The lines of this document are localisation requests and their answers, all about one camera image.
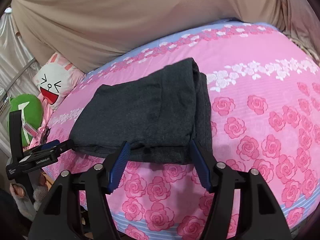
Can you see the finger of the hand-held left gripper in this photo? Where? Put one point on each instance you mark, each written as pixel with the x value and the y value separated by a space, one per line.
pixel 63 145

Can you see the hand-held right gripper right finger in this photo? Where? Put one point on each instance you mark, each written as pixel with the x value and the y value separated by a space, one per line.
pixel 201 170

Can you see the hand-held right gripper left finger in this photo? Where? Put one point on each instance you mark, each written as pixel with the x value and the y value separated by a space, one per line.
pixel 119 170

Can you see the dark grey pants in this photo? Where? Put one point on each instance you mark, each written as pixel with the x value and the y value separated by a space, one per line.
pixel 150 105

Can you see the grey fuzzy plush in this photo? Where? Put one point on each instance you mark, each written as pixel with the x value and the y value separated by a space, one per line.
pixel 21 195

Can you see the pink rose print bedsheet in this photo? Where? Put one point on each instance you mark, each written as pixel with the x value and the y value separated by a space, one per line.
pixel 250 160

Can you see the green plush toy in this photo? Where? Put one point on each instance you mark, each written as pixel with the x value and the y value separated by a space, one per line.
pixel 31 107

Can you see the white rabbit face pillow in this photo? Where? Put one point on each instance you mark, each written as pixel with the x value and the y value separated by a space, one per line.
pixel 55 82

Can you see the metal pole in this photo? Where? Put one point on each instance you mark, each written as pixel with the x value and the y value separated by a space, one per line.
pixel 17 76

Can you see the silver shiny curtain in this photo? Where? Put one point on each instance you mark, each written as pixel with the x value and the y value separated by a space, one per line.
pixel 12 50

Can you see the pinkish beige cloth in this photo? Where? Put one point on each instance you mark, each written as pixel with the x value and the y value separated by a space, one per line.
pixel 302 17

